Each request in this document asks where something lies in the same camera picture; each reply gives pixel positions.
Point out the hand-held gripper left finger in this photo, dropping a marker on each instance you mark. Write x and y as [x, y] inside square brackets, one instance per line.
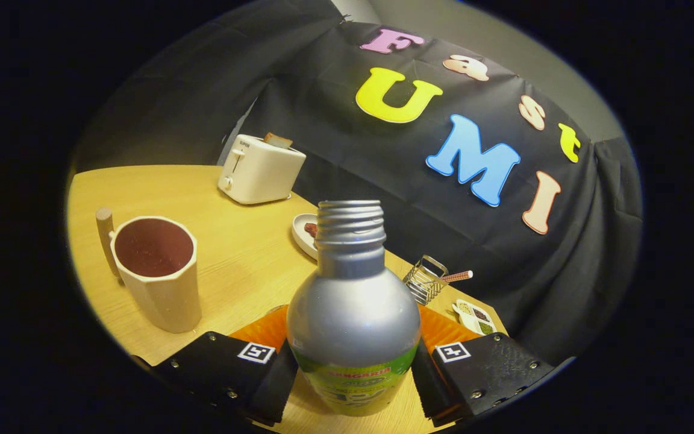
[275, 392]

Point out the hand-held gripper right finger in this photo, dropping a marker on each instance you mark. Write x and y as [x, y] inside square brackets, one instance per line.
[430, 392]

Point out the silver bottle with green label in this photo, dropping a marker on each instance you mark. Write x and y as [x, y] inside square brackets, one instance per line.
[353, 313]

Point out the white divided dish of beans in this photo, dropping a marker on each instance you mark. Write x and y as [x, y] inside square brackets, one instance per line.
[473, 317]

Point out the red striped straw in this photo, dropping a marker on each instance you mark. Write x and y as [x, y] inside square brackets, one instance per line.
[458, 276]

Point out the wooden table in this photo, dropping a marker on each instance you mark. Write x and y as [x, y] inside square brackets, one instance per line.
[244, 259]

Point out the white round plate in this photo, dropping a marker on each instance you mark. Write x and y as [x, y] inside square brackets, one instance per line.
[302, 242]

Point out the red food piece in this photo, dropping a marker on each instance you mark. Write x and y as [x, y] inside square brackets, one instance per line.
[311, 229]

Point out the black backdrop cloth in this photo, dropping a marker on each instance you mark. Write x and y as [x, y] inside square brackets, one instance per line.
[383, 181]

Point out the white toaster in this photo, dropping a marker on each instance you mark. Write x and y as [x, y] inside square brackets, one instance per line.
[262, 175]

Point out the bread slice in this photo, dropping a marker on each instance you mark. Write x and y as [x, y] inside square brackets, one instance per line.
[278, 141]

